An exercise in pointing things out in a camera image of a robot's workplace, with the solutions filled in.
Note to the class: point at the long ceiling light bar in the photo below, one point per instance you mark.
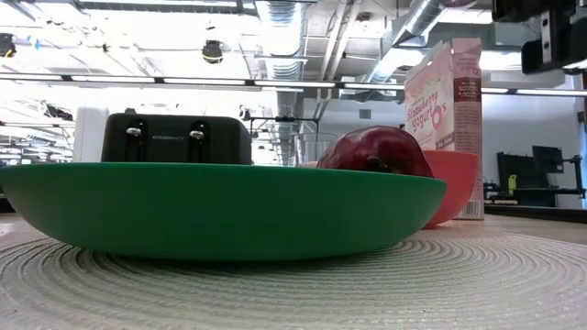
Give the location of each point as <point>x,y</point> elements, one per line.
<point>293,84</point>

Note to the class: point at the pink cereal box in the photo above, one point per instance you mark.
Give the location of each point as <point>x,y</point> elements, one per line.
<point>468,119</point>

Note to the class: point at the black computer monitor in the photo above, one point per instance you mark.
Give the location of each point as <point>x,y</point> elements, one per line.
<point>548,158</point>

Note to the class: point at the black ceiling dome device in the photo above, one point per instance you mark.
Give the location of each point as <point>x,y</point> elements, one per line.
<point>212,51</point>
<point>5,46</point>

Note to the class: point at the red apple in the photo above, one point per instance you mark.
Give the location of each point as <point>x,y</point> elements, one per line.
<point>376,149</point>

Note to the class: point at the storage shelf rack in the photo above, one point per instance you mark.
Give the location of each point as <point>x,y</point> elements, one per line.
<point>36,146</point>

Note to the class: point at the black desk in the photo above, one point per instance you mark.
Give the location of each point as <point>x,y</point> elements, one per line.
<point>518,176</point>

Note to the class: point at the yellow-green bottle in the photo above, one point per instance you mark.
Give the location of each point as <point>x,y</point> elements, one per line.
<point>512,183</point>

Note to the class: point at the black toaster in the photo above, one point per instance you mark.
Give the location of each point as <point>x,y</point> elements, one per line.
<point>174,146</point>

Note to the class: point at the red bowl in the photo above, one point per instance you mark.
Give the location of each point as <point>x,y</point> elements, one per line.
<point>454,183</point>

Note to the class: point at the silver ventilation duct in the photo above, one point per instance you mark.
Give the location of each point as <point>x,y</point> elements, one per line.
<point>413,27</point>

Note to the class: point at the round woven beige placemat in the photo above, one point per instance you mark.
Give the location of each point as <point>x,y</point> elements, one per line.
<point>293,293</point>

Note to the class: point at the white cabinet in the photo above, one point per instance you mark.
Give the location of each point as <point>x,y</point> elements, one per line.
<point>87,137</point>

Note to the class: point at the green plastic bowl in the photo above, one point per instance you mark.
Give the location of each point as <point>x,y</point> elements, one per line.
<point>220,211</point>

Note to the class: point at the clear drinking glass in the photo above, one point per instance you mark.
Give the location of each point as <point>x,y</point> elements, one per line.
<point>312,149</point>

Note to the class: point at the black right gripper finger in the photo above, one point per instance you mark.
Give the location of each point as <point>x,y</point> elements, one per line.
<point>532,57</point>
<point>527,10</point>

